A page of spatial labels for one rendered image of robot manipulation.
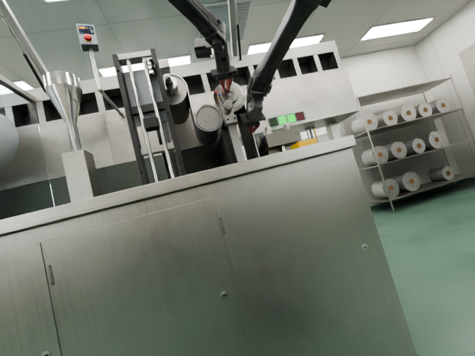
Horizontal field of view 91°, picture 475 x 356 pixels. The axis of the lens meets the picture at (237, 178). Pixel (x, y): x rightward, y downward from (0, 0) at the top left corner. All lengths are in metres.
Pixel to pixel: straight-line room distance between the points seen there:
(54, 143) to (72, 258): 0.88
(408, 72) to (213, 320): 5.62
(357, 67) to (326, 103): 3.62
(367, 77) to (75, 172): 4.91
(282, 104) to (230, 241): 1.03
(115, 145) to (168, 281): 0.90
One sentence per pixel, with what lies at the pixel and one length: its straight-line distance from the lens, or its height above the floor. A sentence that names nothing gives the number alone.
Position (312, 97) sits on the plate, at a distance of 1.65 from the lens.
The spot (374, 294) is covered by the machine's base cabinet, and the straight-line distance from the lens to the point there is 0.98.
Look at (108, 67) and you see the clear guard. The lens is 1.64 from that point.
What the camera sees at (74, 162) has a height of 1.12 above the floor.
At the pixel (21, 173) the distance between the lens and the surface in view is 1.41.
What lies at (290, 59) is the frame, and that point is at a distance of 1.74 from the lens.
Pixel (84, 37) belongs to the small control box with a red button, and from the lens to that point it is 1.35.
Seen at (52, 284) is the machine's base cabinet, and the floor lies 0.69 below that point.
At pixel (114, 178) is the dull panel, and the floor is 1.07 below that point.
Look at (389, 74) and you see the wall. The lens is 5.61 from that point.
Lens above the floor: 0.79
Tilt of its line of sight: 5 degrees up
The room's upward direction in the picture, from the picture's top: 15 degrees counter-clockwise
